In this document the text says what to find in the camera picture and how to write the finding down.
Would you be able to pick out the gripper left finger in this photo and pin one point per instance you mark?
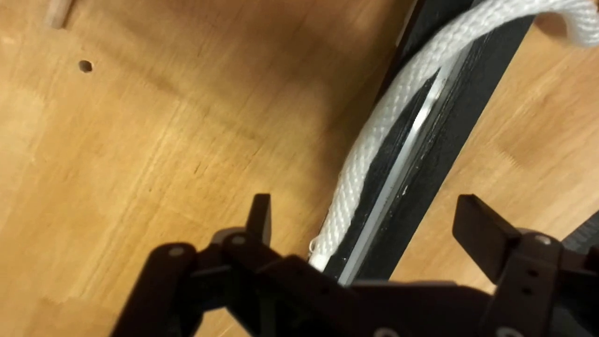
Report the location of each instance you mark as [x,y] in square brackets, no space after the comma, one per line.
[243,276]

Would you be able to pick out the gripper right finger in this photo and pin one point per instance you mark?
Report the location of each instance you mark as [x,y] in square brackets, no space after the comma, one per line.
[524,262]

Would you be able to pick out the black grooved bar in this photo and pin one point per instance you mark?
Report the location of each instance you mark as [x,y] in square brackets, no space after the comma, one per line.
[435,154]

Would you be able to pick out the wooden dowel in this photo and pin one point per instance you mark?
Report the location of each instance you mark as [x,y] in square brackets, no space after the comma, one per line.
[58,11]

